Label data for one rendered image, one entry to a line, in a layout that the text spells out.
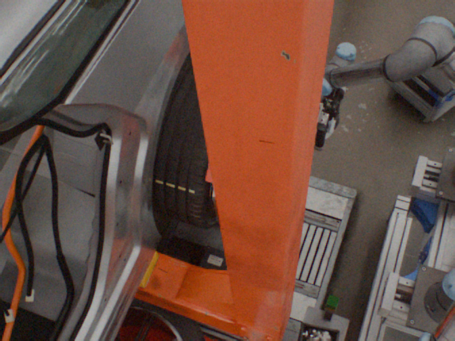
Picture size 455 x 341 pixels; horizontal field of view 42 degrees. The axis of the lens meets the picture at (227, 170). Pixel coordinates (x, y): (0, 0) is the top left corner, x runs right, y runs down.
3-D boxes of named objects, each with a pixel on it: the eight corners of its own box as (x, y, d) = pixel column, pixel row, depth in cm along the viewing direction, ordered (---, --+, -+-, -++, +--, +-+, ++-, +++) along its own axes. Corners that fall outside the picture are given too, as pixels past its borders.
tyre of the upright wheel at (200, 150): (208, 141, 273) (212, 15, 226) (256, 155, 268) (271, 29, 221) (144, 245, 229) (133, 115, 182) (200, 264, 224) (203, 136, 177)
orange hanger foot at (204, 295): (133, 254, 239) (113, 218, 209) (253, 296, 228) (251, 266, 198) (114, 291, 232) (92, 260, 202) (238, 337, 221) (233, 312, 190)
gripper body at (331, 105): (318, 106, 223) (327, 82, 229) (316, 118, 231) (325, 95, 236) (338, 111, 222) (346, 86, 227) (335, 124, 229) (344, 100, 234)
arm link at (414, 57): (426, 87, 185) (321, 101, 227) (441, 64, 189) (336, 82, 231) (407, 59, 181) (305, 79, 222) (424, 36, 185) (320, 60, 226)
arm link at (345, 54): (346, 65, 219) (342, 83, 228) (361, 46, 223) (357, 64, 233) (328, 56, 221) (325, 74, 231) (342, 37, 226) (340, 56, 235)
